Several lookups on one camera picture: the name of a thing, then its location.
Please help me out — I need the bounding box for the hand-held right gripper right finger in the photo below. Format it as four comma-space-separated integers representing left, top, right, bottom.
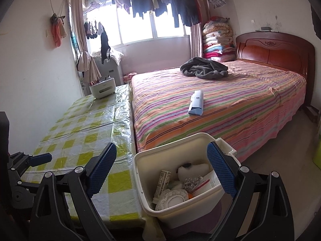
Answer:
206, 141, 295, 241

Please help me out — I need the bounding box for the white utensil holder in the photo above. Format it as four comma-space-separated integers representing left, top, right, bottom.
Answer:
89, 78, 116, 99

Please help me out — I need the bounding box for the bed with striped sheet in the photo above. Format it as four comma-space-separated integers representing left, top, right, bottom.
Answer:
131, 60, 308, 163

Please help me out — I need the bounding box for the wooden headboard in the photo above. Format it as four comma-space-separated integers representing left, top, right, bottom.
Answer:
235, 32, 316, 108

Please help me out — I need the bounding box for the white appliance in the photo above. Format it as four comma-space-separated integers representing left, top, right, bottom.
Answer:
91, 53, 124, 86

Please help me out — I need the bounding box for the printed paper tube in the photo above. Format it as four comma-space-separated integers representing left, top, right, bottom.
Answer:
152, 171, 172, 205

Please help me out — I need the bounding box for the orange cloth on hook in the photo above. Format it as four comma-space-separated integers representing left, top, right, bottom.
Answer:
50, 13, 68, 48

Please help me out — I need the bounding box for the window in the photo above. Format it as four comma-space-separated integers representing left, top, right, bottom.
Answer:
84, 2, 192, 53

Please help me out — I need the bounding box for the stack of folded quilts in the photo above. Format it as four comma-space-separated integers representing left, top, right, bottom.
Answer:
202, 17, 236, 62

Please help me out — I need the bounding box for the hanger with socks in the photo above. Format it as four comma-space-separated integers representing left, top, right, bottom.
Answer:
84, 20, 104, 40

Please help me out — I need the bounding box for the blue and white box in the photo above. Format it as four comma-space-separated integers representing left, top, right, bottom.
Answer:
188, 90, 204, 116

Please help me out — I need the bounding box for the pink straight curtain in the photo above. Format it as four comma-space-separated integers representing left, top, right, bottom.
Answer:
190, 2, 210, 59

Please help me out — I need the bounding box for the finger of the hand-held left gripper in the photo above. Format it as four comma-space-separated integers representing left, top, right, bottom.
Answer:
29, 153, 53, 167

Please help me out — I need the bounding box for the grey blanket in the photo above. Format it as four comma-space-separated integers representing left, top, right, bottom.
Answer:
180, 57, 229, 80

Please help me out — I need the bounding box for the black hanging garment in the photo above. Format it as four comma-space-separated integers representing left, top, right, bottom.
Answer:
100, 29, 111, 65

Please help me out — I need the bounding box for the pink tied curtain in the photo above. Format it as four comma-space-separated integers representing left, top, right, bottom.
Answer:
70, 0, 102, 84

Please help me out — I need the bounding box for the white lace-edged paper plate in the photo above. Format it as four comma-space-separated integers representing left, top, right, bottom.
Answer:
155, 189, 189, 211

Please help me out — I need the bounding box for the row of hanging clothes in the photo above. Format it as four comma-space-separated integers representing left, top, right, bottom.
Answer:
112, 0, 227, 28

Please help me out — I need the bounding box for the yellow-green object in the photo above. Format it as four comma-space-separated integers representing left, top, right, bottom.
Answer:
312, 143, 321, 168

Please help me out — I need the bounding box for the brown box on floor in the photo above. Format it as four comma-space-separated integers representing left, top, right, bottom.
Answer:
305, 105, 319, 123

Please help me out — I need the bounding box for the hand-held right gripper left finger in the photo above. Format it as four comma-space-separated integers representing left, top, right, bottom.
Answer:
29, 142, 118, 241

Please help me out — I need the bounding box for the red and white paper card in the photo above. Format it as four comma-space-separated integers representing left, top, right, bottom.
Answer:
193, 169, 222, 197

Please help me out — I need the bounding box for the cream plastic bin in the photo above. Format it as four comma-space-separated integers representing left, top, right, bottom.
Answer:
133, 132, 237, 229

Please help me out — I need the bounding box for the white plush toy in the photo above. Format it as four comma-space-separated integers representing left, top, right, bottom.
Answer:
176, 163, 211, 181

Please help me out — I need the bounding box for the silver foil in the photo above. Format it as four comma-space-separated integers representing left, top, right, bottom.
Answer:
184, 177, 203, 194

